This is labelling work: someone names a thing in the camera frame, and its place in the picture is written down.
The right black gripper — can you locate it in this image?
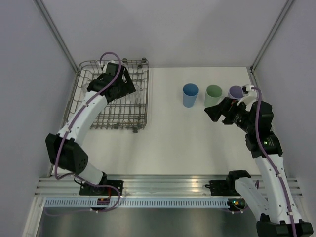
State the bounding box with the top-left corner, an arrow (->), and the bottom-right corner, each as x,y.
204,96 -> 255,133

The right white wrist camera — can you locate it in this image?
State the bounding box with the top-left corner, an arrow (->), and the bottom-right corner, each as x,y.
237,85 -> 257,106

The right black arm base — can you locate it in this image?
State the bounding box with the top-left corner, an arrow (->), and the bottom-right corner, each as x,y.
209,180 -> 235,196

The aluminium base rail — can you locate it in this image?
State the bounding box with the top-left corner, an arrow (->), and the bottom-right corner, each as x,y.
36,174 -> 303,197

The white slotted cable duct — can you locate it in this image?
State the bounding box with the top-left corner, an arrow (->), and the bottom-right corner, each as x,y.
45,198 -> 229,208

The blue plastic cup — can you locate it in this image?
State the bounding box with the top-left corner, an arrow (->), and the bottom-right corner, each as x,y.
182,83 -> 199,108

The purple plastic cup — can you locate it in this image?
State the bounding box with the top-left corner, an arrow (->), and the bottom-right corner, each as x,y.
228,85 -> 244,100

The grey wire dish rack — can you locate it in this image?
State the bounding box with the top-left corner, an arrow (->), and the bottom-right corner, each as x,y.
63,57 -> 149,133

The clear glass cup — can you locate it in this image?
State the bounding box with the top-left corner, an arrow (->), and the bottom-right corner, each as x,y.
82,83 -> 90,95
134,84 -> 143,104

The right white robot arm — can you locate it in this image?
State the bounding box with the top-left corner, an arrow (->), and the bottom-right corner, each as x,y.
204,97 -> 314,237

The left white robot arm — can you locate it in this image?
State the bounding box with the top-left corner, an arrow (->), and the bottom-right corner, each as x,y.
45,61 -> 136,196

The left aluminium frame post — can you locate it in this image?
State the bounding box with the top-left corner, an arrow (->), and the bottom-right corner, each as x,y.
34,0 -> 78,72

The aluminium frame post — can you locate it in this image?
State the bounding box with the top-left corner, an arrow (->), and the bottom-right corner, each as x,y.
249,0 -> 295,73
34,0 -> 78,72

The right aluminium frame post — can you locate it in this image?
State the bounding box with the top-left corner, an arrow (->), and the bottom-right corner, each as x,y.
249,0 -> 295,73

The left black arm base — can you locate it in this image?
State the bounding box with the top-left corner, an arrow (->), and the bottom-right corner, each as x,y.
79,180 -> 123,196

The green plastic cup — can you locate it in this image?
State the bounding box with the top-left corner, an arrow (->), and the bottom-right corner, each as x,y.
204,85 -> 223,107

